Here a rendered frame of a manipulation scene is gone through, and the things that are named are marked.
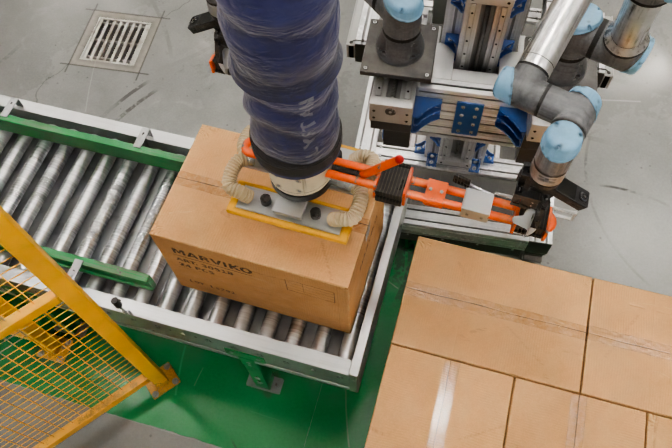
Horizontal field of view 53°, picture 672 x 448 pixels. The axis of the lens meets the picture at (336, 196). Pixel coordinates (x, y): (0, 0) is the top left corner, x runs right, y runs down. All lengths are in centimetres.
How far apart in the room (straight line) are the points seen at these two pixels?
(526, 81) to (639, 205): 185
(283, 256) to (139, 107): 178
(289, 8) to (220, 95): 230
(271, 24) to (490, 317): 140
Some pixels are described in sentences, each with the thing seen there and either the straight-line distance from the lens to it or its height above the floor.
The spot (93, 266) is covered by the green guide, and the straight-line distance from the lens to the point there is 239.
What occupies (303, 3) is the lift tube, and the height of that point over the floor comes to 184.
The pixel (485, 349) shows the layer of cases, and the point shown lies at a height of 54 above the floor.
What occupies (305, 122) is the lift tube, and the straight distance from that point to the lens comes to 146.
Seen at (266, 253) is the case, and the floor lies 95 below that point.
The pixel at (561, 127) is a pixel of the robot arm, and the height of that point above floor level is 155.
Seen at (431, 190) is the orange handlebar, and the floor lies 121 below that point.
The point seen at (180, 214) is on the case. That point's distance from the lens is 203.
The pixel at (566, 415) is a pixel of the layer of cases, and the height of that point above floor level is 54.
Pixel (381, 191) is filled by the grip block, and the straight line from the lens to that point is 168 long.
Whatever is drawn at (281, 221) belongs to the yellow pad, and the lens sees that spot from 180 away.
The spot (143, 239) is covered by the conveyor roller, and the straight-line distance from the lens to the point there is 249.
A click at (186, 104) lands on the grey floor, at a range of 347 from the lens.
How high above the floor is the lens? 268
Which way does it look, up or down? 61 degrees down
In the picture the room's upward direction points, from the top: 4 degrees counter-clockwise
